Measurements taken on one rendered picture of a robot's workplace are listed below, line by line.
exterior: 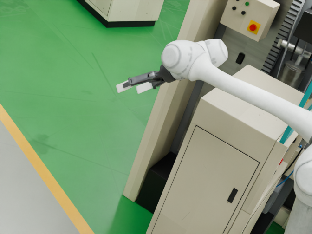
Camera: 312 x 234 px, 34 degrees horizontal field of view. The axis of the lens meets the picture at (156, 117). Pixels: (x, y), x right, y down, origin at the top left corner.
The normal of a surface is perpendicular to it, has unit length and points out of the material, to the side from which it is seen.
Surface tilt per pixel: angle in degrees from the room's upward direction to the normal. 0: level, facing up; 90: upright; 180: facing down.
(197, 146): 90
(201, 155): 90
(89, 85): 0
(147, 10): 90
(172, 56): 76
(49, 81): 0
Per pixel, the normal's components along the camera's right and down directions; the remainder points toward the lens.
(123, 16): 0.58, 0.57
